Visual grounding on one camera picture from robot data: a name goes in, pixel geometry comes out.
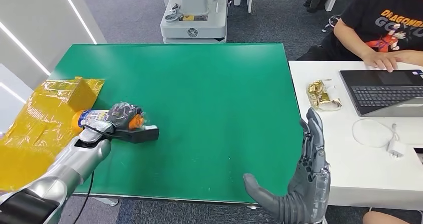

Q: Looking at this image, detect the person's right hand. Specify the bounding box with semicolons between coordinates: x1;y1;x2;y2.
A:
363;50;402;73

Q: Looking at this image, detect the white wall light strip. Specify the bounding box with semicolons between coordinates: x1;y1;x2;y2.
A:
57;0;98;45
0;20;52;76

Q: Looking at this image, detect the thin white cable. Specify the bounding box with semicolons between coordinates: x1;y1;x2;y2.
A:
351;118;399;149

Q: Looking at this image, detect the white charger plug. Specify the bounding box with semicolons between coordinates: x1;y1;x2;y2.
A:
387;140;407;158

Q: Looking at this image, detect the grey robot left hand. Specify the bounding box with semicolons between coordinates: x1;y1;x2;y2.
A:
105;102;146;131

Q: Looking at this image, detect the yellow film wrapped box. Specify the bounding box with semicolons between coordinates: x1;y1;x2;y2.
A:
0;77;105;192

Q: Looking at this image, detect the dark flat device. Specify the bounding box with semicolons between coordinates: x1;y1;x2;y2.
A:
413;146;423;166

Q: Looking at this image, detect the grey coiled cable bundle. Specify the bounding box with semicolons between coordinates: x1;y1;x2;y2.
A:
322;14;342;33

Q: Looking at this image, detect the person's bare knee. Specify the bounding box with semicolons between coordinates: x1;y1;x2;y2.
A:
362;211;412;224

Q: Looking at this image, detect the orange bottle with clear cap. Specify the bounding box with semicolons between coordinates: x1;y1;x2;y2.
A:
71;108;153;132

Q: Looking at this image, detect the dark grey laptop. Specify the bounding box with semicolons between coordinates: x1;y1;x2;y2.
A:
339;69;423;118

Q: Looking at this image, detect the white robot pedestal with column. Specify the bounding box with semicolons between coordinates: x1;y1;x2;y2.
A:
160;0;228;45

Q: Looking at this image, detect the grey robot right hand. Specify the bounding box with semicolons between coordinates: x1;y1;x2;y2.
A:
243;107;331;224

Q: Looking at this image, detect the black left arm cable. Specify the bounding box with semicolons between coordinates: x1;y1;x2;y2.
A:
72;125;115;224

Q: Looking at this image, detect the crumpled gold foil wrapper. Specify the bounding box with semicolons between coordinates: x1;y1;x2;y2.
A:
306;79;343;112

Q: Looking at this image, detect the person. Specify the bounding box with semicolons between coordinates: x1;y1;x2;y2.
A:
297;0;423;73

